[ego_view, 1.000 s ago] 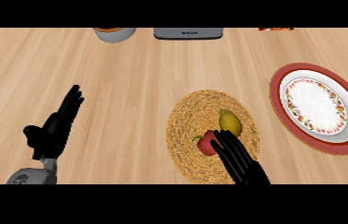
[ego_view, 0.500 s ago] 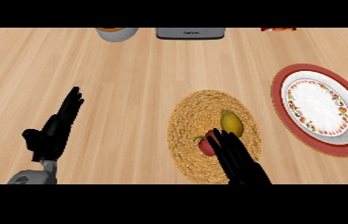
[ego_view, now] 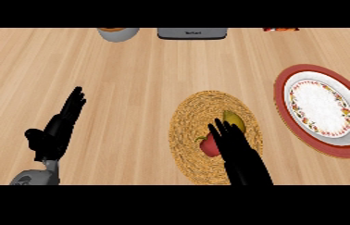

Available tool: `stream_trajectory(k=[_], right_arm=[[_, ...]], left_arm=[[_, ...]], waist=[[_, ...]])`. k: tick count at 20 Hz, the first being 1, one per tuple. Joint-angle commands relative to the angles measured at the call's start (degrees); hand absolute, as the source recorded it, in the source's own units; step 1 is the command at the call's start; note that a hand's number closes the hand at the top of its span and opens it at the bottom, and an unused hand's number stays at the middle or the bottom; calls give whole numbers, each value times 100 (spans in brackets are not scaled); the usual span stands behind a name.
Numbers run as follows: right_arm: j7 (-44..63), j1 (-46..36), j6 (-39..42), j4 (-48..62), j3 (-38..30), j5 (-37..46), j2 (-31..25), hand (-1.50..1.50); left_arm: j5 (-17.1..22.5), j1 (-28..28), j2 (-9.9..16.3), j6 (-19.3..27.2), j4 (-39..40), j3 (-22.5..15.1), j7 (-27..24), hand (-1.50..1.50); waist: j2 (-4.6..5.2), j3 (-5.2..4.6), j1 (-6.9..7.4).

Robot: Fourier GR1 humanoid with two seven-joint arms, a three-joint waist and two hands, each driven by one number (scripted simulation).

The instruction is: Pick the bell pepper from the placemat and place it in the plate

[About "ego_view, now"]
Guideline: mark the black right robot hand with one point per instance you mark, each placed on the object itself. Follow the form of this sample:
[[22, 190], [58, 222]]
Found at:
[[241, 156]]

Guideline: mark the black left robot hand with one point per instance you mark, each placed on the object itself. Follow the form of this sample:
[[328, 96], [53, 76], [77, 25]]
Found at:
[[52, 133]]

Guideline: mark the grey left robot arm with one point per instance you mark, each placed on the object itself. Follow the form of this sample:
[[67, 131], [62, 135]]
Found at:
[[39, 175]]

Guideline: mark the round woven wicker placemat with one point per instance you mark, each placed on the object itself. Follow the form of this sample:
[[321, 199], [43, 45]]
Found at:
[[195, 142]]

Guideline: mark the round red placemat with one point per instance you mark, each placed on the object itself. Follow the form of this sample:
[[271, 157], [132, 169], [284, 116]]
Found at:
[[291, 123]]

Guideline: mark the white floral rimmed plate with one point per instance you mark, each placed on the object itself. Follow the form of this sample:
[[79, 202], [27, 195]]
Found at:
[[321, 107]]

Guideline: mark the grey round bowl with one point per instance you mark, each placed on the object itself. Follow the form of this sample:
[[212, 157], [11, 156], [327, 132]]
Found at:
[[117, 34]]

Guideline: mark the grey rectangular appliance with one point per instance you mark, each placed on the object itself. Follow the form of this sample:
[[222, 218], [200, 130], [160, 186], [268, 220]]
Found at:
[[192, 33]]

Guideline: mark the red and orange packet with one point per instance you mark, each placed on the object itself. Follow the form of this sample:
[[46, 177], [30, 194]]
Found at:
[[279, 29]]

